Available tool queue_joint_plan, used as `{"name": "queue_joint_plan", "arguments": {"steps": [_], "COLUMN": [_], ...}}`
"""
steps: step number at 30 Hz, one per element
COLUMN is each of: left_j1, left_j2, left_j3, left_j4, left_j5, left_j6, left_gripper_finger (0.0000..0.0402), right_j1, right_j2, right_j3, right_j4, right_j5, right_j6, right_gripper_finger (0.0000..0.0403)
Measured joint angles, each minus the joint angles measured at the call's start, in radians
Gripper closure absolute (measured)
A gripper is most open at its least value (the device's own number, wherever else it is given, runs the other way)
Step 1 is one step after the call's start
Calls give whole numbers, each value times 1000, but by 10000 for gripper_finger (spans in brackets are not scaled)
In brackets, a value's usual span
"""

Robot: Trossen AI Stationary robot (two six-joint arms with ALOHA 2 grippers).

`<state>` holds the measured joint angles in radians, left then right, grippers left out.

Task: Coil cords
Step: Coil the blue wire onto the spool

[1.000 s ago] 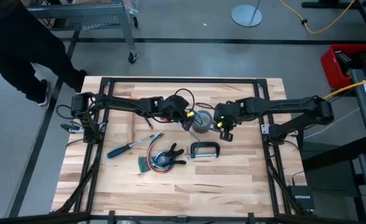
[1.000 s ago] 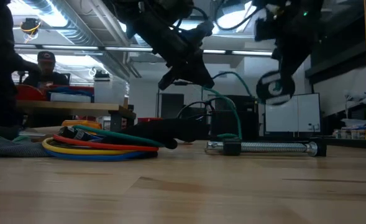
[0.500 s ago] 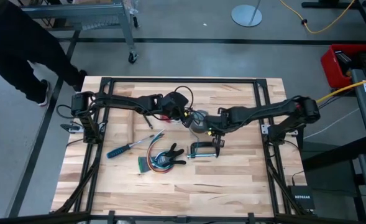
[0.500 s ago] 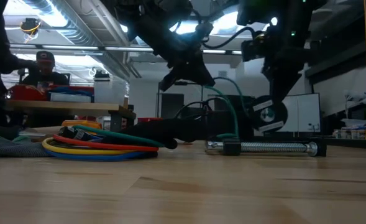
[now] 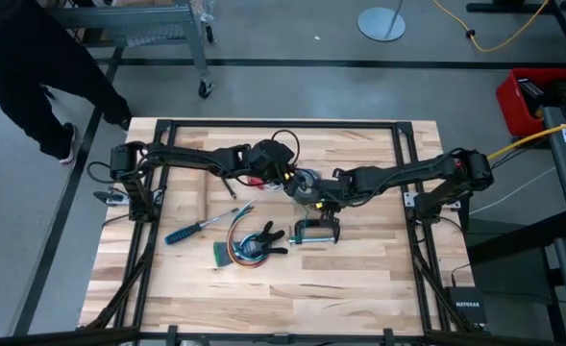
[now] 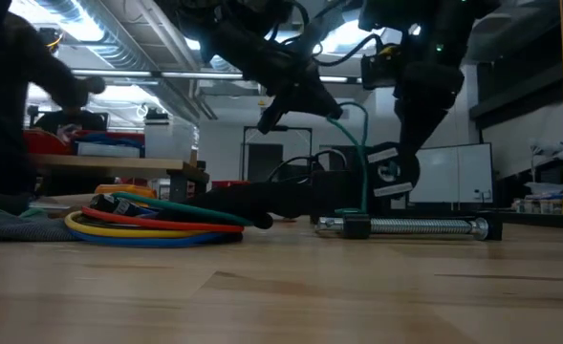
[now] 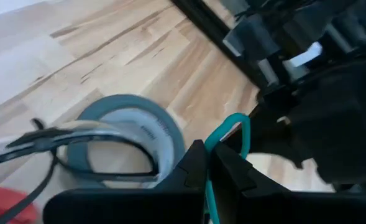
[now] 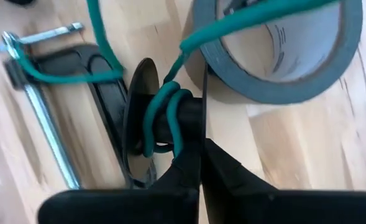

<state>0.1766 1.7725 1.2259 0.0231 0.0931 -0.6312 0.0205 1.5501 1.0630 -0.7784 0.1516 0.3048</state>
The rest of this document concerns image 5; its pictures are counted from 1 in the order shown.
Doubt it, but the yellow floor cable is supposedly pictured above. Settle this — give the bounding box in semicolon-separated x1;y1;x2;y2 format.
430;0;552;54

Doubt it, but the yellow extension cable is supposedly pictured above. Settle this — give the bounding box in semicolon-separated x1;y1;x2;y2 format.
485;115;566;162

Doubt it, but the grey metal cart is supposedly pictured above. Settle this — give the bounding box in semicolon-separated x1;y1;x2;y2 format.
46;0;217;100

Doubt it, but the person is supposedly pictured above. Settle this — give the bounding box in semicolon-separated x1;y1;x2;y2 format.
0;0;134;167

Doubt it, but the black Netgear network switch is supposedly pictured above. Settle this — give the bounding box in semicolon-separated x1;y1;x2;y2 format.
444;285;490;334

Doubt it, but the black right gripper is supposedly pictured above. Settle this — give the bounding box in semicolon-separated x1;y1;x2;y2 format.
309;178;357;233

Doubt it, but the thin black tool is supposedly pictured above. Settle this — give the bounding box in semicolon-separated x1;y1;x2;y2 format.
220;176;238;201

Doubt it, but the rainbow ribbon cable bundle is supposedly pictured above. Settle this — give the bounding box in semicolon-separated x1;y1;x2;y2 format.
225;212;265;269

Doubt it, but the grey green fabric piece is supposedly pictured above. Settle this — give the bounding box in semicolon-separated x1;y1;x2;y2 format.
212;240;234;269

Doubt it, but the red plastic bin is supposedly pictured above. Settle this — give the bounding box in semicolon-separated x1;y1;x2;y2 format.
495;67;566;138

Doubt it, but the grey duct tape roll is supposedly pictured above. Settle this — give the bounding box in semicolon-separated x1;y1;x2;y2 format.
292;181;323;207

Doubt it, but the black C-clamp with steel screw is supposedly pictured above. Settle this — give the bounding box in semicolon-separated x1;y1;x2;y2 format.
287;216;342;247

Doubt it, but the round grey stand base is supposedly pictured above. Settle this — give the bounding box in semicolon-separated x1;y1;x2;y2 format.
357;0;407;43

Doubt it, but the black spring clamp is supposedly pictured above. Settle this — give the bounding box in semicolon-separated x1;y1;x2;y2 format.
250;220;289;259

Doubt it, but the short green wire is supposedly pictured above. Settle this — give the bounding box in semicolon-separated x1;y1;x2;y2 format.
231;206;256;252

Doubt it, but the blue handled screwdriver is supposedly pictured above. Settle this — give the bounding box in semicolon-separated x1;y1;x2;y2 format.
163;207;241;247

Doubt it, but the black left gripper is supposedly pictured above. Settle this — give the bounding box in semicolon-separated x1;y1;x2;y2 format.
248;137;308;195

